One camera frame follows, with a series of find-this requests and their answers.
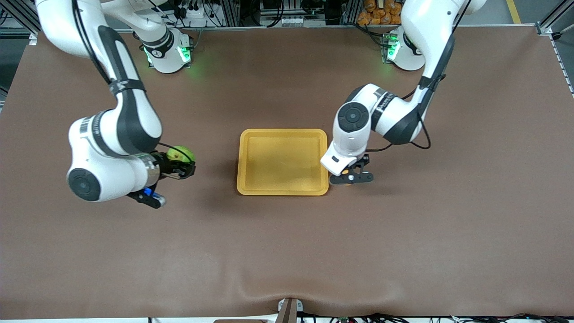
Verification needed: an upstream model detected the green apple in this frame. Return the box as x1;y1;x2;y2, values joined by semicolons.
166;145;196;165

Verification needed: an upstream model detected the yellow plastic tray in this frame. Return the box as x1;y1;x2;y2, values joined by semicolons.
236;128;329;196

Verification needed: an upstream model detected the brown table mat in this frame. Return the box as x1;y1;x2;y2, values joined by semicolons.
0;25;574;319

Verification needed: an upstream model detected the pile of orange bread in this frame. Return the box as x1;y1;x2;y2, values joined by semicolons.
357;0;408;26

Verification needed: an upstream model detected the white power strip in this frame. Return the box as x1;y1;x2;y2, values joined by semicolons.
177;0;211;18

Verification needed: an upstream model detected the grey electronics box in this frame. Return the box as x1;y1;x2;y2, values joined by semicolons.
259;0;306;26

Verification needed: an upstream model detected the aluminium diagonal strut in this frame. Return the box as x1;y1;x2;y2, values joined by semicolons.
536;0;574;36
0;0;41;35

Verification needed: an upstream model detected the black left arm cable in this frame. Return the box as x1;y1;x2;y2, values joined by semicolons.
365;0;472;151

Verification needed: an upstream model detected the aluminium frame post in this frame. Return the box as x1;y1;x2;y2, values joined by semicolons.
345;0;362;26
222;0;241;26

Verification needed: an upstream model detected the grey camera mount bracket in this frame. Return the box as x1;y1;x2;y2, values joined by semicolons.
277;297;304;323

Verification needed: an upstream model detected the aluminium table frame rail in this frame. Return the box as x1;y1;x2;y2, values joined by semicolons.
103;25;539;35

